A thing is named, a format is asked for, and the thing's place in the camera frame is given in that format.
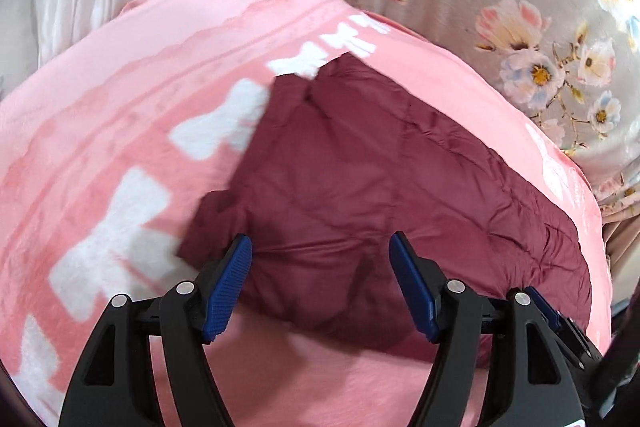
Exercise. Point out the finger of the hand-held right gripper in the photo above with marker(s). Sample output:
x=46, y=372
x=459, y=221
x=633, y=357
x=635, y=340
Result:
x=546, y=308

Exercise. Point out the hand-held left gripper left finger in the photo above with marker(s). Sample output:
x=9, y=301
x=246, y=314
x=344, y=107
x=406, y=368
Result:
x=227, y=292

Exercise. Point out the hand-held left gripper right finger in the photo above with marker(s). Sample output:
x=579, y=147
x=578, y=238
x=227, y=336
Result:
x=412, y=287

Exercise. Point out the maroon puffer jacket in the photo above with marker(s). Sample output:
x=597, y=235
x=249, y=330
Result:
x=375, y=167

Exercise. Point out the pink printed blanket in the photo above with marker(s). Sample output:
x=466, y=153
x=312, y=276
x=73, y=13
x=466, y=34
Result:
x=125, y=107

